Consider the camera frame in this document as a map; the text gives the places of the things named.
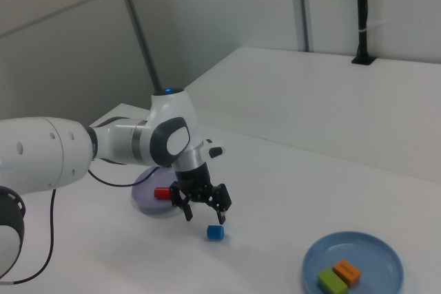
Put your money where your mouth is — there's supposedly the grey slanted partition post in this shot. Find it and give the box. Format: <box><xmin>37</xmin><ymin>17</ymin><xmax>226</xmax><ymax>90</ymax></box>
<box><xmin>112</xmin><ymin>0</ymin><xmax>166</xmax><ymax>92</ymax></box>

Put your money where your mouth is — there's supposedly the orange rectangular block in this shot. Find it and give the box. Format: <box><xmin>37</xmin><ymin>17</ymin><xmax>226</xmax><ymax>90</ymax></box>
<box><xmin>332</xmin><ymin>258</ymin><xmax>362</xmax><ymax>287</ymax></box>

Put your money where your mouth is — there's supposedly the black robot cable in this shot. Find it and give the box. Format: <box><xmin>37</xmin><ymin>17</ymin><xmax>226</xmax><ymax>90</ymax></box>
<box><xmin>0</xmin><ymin>116</ymin><xmax>161</xmax><ymax>285</ymax></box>

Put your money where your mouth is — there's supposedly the purple plate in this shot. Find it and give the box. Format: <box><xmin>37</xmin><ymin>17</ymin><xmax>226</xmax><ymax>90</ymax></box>
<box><xmin>132</xmin><ymin>165</ymin><xmax>185</xmax><ymax>216</ymax></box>

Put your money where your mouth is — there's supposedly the white cable tie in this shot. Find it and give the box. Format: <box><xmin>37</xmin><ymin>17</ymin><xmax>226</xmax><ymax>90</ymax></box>
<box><xmin>357</xmin><ymin>20</ymin><xmax>390</xmax><ymax>33</ymax></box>

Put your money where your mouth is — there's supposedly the black pole with base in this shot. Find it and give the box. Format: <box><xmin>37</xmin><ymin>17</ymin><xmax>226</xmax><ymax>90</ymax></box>
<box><xmin>351</xmin><ymin>0</ymin><xmax>376</xmax><ymax>66</ymax></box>

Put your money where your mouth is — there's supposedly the green rectangular block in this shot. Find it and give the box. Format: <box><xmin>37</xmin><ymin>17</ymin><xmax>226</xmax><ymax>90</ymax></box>
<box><xmin>316</xmin><ymin>266</ymin><xmax>349</xmax><ymax>294</ymax></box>

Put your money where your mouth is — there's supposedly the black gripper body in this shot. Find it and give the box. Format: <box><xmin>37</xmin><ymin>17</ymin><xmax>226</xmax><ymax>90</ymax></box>
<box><xmin>174</xmin><ymin>162</ymin><xmax>217</xmax><ymax>205</ymax></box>

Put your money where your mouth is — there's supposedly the blue cylinder block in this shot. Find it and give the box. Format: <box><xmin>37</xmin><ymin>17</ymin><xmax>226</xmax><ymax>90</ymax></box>
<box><xmin>206</xmin><ymin>224</ymin><xmax>225</xmax><ymax>242</ymax></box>

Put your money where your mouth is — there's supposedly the blue plate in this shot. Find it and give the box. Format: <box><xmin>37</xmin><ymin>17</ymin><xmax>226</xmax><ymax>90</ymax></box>
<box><xmin>302</xmin><ymin>231</ymin><xmax>404</xmax><ymax>294</ymax></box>

